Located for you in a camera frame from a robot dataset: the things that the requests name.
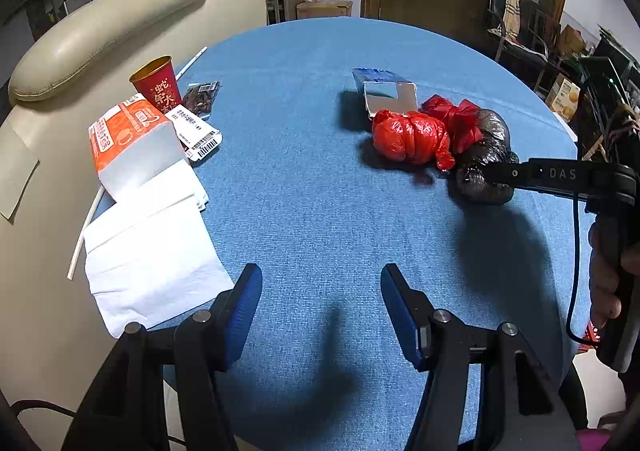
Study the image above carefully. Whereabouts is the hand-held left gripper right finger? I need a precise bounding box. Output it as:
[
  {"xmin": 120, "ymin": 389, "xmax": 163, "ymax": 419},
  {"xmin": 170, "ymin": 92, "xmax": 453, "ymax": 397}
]
[{"xmin": 381, "ymin": 263, "xmax": 583, "ymax": 451}]

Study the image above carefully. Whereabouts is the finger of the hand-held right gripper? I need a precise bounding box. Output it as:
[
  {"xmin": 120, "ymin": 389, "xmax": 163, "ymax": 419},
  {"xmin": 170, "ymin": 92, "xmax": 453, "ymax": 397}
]
[{"xmin": 457, "ymin": 158, "xmax": 531, "ymax": 193}]

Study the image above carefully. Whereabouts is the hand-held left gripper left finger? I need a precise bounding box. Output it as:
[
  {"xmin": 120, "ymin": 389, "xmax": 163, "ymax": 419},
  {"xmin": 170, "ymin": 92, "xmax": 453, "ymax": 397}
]
[{"xmin": 60, "ymin": 263, "xmax": 263, "ymax": 451}]

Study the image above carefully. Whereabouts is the black plastic bag red tie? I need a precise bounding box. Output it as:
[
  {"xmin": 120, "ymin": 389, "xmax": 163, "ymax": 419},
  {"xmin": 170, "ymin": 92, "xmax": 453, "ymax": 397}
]
[{"xmin": 419, "ymin": 94, "xmax": 516, "ymax": 206}]

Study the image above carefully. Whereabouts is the knotted red plastic bag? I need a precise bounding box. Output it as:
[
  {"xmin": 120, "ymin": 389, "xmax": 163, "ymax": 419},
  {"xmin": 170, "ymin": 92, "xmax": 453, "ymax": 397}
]
[{"xmin": 371, "ymin": 110, "xmax": 456, "ymax": 171}]

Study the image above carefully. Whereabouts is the blue and silver carton box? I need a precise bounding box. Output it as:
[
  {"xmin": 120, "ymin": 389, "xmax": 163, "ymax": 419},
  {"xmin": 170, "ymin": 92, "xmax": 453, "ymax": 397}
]
[{"xmin": 351, "ymin": 67, "xmax": 418, "ymax": 119}]

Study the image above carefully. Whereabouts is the person's right hand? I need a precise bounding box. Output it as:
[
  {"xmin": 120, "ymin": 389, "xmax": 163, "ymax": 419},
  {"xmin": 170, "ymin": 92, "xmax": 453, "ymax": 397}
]
[{"xmin": 588, "ymin": 221, "xmax": 625, "ymax": 329}]

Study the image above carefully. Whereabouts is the yellow printed carton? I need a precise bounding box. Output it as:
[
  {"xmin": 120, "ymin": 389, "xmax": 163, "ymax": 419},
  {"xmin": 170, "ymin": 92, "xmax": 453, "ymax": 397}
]
[{"xmin": 545, "ymin": 74, "xmax": 582, "ymax": 121}]

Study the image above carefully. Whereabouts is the white tissue paper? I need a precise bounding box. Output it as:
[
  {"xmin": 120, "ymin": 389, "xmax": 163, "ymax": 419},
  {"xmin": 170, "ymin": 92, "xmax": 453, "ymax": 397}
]
[{"xmin": 82, "ymin": 158, "xmax": 236, "ymax": 338}]

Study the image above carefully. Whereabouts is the black leather armchair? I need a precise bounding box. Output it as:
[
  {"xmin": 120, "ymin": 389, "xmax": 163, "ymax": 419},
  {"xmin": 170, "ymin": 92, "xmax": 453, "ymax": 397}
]
[{"xmin": 487, "ymin": 0, "xmax": 551, "ymax": 77}]

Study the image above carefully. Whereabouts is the small brown cardboard box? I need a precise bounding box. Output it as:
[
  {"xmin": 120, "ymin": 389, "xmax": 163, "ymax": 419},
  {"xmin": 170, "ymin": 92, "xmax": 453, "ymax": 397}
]
[{"xmin": 557, "ymin": 24, "xmax": 586, "ymax": 54}]

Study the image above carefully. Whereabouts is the dark wooden armchair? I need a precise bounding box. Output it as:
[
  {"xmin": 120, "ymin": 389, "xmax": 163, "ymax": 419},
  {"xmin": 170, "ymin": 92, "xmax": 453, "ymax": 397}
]
[{"xmin": 530, "ymin": 8, "xmax": 563, "ymax": 57}]

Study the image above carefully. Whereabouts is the striped towel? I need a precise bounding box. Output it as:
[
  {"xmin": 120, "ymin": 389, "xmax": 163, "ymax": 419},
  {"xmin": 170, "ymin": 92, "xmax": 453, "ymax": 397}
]
[{"xmin": 501, "ymin": 0, "xmax": 521, "ymax": 37}]

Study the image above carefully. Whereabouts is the blue tablecloth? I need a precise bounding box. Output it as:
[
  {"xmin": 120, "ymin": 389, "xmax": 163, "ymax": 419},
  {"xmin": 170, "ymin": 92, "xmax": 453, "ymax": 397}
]
[{"xmin": 100, "ymin": 16, "xmax": 583, "ymax": 451}]

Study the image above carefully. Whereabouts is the white straw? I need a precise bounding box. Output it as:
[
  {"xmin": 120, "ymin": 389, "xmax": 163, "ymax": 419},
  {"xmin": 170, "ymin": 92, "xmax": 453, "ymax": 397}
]
[
  {"xmin": 67, "ymin": 184, "xmax": 104, "ymax": 280},
  {"xmin": 176, "ymin": 47, "xmax": 208, "ymax": 81}
]

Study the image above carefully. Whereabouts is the white barcode carton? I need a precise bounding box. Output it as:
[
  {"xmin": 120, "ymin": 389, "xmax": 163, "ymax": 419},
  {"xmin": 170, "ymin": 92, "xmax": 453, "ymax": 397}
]
[{"xmin": 170, "ymin": 105, "xmax": 222, "ymax": 166}]

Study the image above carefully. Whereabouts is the dark snack wrapper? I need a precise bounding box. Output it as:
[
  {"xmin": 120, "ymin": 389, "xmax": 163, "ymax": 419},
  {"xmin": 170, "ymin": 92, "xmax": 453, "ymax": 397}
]
[{"xmin": 181, "ymin": 80, "xmax": 223, "ymax": 119}]

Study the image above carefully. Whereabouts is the pink cloth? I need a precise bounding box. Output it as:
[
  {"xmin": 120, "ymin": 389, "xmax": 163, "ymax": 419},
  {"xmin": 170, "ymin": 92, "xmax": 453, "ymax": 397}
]
[{"xmin": 575, "ymin": 431, "xmax": 617, "ymax": 451}]

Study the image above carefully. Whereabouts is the red paper cup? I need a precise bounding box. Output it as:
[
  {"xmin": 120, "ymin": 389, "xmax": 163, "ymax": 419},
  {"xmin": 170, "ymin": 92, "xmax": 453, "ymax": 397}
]
[{"xmin": 129, "ymin": 56, "xmax": 178, "ymax": 109}]

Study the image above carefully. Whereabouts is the cream leather sofa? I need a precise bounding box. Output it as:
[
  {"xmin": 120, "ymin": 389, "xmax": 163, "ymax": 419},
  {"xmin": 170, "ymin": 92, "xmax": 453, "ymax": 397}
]
[{"xmin": 0, "ymin": 0, "xmax": 268, "ymax": 451}]

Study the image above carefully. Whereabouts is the black cable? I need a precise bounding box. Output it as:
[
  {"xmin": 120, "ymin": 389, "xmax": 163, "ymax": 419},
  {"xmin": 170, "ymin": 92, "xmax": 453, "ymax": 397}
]
[
  {"xmin": 566, "ymin": 191, "xmax": 603, "ymax": 347},
  {"xmin": 10, "ymin": 398, "xmax": 78, "ymax": 419}
]

